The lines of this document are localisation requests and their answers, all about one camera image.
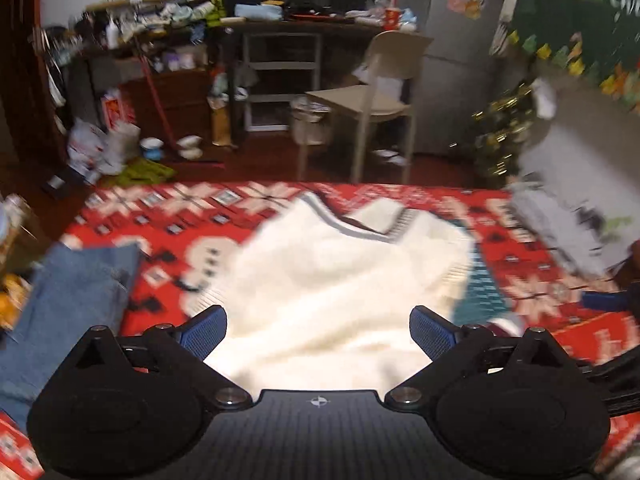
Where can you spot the grey refrigerator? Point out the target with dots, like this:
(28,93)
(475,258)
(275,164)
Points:
(450,85)

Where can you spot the green Christmas banner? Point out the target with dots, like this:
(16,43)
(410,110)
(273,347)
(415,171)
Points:
(575,20)

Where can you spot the red patterned blanket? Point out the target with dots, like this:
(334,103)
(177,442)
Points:
(545,310)

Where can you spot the white plastic bag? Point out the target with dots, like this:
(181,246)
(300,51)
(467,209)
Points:
(95,145)

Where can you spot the green floor cloth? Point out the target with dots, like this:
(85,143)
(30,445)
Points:
(147,172)

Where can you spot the grey hoodie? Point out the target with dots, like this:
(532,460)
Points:
(550,220)

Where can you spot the red and white box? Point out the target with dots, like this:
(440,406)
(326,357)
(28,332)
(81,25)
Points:
(117,110)

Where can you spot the cluttered wooden shelf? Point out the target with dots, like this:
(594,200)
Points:
(150,15)

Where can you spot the dark desk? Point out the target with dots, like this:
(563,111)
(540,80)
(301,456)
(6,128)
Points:
(300,27)

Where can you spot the light blue pouch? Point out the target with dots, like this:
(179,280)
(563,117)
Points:
(257,11)

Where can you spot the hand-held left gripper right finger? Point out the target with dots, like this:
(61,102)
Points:
(430,332)

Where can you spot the white knit sweater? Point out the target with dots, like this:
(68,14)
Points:
(325,285)

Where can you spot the trash bin with white liner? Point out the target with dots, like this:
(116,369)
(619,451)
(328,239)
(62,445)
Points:
(310,127)

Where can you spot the green cutting mat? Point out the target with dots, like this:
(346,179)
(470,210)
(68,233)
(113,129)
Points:
(480,300)

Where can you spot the wooden door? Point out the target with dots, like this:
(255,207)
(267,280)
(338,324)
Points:
(20,60)

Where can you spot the blue jeans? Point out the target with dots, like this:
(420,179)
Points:
(65,310)

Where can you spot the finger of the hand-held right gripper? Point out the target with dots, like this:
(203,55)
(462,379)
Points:
(605,301)
(620,380)

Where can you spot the white drawer rack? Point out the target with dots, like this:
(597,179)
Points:
(280,65)

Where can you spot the white spray bottle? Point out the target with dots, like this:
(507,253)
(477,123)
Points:
(113,32)

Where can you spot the beige chair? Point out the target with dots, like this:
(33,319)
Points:
(360,97)

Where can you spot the red cup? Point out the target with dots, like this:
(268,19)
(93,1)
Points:
(393,19)

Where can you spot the wooden drawer cabinet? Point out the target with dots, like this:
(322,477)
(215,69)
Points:
(170,105)

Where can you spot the gold tinsel Christmas tree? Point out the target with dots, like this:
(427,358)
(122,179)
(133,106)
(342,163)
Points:
(500,125)

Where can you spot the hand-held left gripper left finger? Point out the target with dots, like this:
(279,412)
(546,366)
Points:
(205,335)

